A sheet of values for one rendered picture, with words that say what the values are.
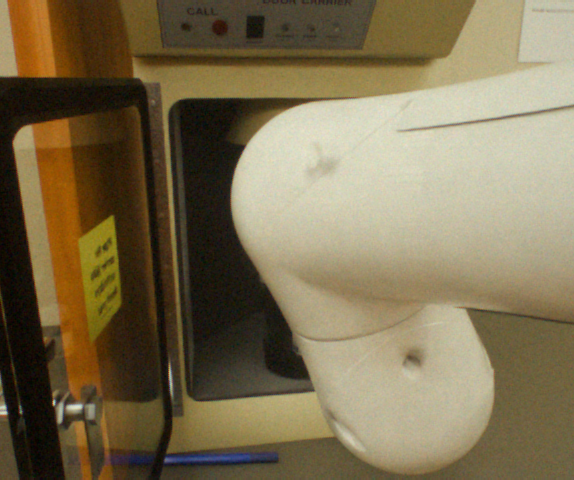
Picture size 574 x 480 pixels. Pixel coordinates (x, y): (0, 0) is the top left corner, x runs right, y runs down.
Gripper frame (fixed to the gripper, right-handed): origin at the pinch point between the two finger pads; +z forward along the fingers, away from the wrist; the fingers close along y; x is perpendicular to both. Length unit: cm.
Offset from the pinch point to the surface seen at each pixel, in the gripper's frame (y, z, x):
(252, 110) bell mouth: 5.8, -1.0, -15.5
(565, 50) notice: -60, 35, -25
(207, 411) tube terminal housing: 12.7, -6.2, 20.3
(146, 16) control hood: 16.1, -12.2, -24.0
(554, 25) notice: -57, 35, -29
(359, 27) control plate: -3.2, -12.1, -23.4
